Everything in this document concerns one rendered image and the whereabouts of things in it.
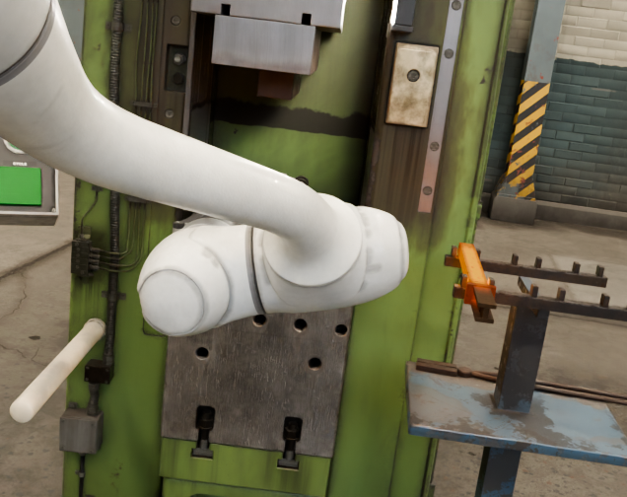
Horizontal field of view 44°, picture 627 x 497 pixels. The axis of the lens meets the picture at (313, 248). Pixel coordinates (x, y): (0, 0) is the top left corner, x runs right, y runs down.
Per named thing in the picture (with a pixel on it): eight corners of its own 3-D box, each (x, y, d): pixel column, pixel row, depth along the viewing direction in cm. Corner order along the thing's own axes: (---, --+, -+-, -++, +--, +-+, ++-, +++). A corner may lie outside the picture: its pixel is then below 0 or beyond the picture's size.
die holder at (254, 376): (332, 459, 171) (359, 261, 160) (160, 437, 171) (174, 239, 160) (335, 360, 225) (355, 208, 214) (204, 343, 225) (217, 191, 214)
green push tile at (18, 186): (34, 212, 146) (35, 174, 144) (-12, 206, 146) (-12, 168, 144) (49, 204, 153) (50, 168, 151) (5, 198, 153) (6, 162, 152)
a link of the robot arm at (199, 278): (167, 310, 96) (273, 297, 95) (133, 360, 81) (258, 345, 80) (150, 225, 93) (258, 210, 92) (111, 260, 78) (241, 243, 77)
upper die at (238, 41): (310, 75, 157) (315, 26, 154) (210, 63, 157) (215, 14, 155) (316, 70, 197) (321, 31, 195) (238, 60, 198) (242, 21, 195)
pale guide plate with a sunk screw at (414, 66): (427, 127, 170) (439, 47, 166) (385, 122, 170) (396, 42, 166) (426, 126, 172) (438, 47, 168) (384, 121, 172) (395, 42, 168)
